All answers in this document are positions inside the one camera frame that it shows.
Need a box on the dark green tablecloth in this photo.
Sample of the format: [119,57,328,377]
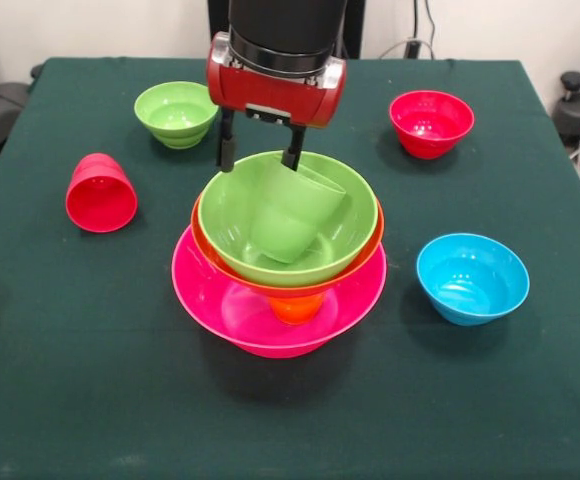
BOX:
[0,56,580,480]

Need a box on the orange cup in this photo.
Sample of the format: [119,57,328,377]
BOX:
[269,292,326,325]

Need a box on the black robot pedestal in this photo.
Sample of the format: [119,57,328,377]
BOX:
[208,0,366,60]

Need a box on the large pink bowl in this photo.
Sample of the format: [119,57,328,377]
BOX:
[171,224,389,359]

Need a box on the small green bowl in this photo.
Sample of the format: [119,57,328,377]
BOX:
[133,80,220,150]

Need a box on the small red bowl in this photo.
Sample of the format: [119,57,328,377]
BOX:
[388,89,476,160]

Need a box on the large green bowl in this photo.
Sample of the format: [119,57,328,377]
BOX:
[197,149,380,288]

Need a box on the red cup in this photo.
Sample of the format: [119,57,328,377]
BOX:
[65,152,139,234]

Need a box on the large orange bowl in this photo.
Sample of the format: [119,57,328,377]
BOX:
[191,188,387,300]

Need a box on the green cup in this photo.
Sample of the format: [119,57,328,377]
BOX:
[249,160,347,265]

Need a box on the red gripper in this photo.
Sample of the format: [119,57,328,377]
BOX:
[206,31,348,174]

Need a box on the black wall cable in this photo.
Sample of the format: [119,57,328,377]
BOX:
[422,0,439,44]

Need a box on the black office chair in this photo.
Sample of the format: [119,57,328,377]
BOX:
[0,34,46,161]

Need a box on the small blue bowl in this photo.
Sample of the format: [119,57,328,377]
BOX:
[416,233,531,327]

